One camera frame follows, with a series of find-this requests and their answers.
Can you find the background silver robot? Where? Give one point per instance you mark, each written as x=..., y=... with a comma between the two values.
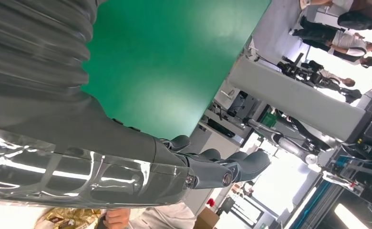
x=287, y=145

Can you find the background person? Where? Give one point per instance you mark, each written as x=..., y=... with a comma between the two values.
x=367, y=60
x=344, y=39

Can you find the gold foil snack packet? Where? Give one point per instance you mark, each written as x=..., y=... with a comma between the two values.
x=66, y=218

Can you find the person behind tripod camera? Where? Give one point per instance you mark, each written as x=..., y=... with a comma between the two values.
x=331, y=77

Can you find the black video camera tripod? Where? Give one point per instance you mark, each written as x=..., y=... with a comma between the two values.
x=299, y=71

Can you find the person in numbered shirt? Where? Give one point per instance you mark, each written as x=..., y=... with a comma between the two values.
x=359, y=19

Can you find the brown cardboard box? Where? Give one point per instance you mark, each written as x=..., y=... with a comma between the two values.
x=206, y=219

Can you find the seated person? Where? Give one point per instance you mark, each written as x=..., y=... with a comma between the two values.
x=160, y=218

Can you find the ceiling light panel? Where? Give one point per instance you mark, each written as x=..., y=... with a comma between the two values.
x=350, y=218

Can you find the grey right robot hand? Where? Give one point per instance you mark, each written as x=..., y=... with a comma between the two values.
x=78, y=158

